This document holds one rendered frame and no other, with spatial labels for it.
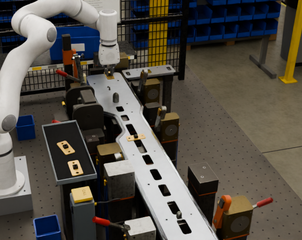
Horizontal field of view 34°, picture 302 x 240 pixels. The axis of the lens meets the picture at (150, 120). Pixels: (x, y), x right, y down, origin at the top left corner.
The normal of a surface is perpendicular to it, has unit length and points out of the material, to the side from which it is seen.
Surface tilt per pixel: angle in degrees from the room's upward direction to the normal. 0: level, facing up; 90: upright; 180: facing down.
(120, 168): 0
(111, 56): 90
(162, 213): 0
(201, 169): 0
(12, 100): 64
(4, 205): 90
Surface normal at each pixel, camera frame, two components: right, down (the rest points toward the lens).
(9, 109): 0.83, -0.10
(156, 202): 0.02, -0.85
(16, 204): 0.29, 0.51
